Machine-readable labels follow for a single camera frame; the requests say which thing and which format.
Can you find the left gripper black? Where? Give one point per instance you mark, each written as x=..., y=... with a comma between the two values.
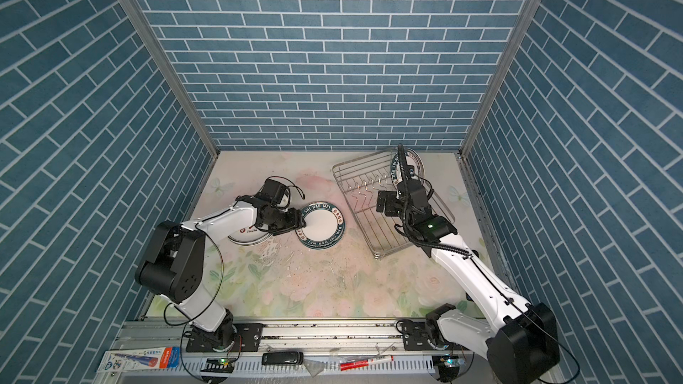
x=295, y=220

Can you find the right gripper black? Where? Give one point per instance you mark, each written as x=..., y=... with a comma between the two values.
x=392, y=196

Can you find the white plate red characters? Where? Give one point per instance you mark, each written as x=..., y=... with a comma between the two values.
x=248, y=234

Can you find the metal wire dish rack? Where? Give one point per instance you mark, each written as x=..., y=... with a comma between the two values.
x=362, y=178

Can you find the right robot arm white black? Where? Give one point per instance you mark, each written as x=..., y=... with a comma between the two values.
x=518, y=339

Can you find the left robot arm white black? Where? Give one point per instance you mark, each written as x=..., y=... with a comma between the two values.
x=173, y=264

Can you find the black remote device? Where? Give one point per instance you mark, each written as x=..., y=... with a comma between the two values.
x=282, y=358

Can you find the red marker pen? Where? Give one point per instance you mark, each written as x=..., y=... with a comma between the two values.
x=358, y=364

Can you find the green led circuit board left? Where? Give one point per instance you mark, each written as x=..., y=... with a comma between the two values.
x=219, y=365

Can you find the green led circuit board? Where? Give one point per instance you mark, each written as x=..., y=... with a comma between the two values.
x=447, y=368
x=219, y=365

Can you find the green led circuit board right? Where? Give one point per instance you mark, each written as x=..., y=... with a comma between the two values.
x=447, y=368

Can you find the white red blue box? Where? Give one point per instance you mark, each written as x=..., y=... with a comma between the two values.
x=147, y=359

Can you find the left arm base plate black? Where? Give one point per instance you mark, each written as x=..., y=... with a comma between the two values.
x=231, y=337

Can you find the aluminium mounting rail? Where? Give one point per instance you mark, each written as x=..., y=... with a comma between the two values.
x=350, y=336

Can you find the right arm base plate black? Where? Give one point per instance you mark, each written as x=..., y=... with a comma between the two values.
x=415, y=337

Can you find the white slotted cable duct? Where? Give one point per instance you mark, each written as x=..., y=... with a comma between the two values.
x=251, y=367

